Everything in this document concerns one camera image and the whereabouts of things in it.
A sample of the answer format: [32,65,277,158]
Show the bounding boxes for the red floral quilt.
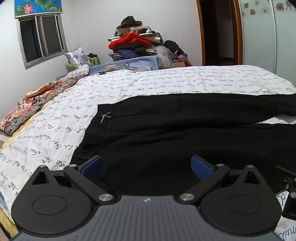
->
[0,78,78,136]

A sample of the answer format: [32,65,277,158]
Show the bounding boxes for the green plastic basket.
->
[66,60,81,72]

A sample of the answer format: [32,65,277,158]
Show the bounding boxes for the wooden door frame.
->
[196,0,244,67]

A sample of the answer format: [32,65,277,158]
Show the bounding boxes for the lotus wall poster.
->
[14,0,63,19]

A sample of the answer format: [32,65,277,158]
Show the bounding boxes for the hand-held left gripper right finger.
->
[179,155,263,206]

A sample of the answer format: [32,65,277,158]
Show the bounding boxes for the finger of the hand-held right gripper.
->
[275,165,296,194]
[281,191,296,221]

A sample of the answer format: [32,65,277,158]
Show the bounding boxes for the grey floral plastic bag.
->
[154,45,175,69]

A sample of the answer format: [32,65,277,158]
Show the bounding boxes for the black pants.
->
[69,93,296,195]

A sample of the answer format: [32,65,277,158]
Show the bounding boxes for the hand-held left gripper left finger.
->
[31,155,116,205]

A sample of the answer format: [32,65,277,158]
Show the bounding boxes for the pink floral pillow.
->
[62,64,90,80]

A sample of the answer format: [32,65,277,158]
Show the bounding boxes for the grey floral pillow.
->
[63,47,90,68]

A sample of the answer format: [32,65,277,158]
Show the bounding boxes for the black cable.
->
[98,62,138,75]

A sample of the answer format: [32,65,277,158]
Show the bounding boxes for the sliding window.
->
[17,12,69,70]

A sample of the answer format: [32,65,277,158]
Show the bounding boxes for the black bag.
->
[163,40,185,57]

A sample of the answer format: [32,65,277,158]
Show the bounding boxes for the pile of clothes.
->
[107,15,163,62]

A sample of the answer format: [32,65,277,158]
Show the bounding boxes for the white wardrobe with flower decals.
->
[238,0,296,89]

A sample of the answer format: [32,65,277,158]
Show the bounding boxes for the white script-printed blanket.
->
[0,65,296,241]

